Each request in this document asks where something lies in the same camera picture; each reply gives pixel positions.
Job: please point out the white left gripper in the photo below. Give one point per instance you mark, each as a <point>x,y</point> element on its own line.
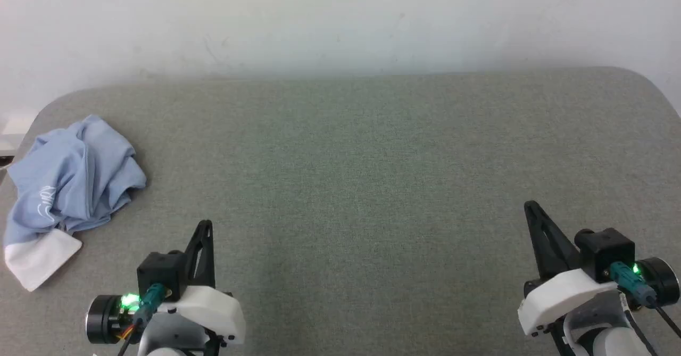
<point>207,308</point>

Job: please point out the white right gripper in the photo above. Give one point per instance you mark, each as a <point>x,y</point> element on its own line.
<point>564,297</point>

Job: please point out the light blue and white shirt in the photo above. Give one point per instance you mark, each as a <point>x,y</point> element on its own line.
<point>74,175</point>

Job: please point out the fabric sofa seat cushion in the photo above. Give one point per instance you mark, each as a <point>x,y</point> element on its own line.
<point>362,185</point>

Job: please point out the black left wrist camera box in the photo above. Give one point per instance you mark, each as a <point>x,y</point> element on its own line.
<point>159,273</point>

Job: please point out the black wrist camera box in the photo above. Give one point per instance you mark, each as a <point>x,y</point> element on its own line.
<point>606,252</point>
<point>159,273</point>

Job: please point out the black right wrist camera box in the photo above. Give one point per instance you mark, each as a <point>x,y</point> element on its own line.
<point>606,252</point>

